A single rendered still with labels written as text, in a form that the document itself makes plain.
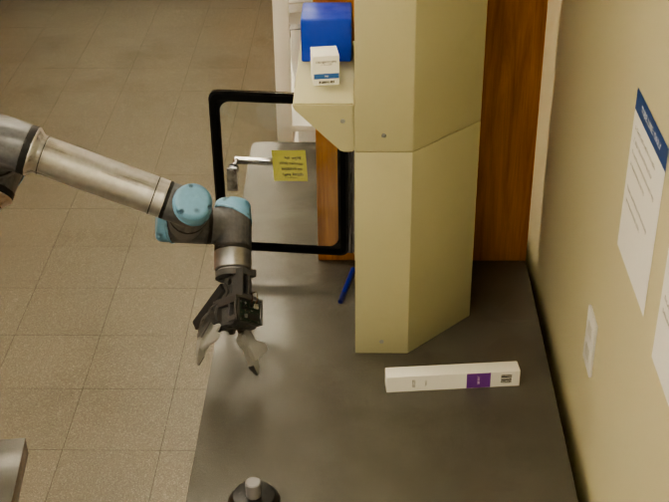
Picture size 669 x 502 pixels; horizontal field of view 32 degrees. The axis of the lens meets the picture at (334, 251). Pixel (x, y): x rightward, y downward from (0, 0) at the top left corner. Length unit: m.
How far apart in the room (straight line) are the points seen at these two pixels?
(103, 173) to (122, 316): 2.13
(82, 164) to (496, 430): 0.93
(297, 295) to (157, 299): 1.79
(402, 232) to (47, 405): 1.93
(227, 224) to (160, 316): 1.97
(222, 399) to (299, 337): 0.26
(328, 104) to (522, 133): 0.60
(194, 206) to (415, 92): 0.46
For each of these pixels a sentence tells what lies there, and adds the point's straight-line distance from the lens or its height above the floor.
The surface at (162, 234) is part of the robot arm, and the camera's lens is 2.36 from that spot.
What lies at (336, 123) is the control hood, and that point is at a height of 1.47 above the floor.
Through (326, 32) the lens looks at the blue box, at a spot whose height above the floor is 1.57.
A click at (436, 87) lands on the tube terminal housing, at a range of 2.23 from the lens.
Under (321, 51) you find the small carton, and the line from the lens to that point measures 2.27.
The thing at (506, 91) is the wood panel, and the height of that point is 1.37.
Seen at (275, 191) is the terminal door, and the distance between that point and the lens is 2.66.
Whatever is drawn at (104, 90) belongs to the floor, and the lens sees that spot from 6.18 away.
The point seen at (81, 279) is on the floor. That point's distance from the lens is 4.59.
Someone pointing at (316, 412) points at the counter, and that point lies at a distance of 2.33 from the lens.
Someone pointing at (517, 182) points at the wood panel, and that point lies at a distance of 2.71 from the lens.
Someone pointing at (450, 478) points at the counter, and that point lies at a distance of 2.19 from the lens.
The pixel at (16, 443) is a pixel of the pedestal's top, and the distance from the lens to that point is 2.35.
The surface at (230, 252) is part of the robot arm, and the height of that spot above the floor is 1.19.
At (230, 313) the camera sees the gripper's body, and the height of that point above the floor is 1.11.
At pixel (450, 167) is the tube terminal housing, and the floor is 1.34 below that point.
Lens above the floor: 2.41
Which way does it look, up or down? 31 degrees down
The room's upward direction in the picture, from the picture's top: 1 degrees counter-clockwise
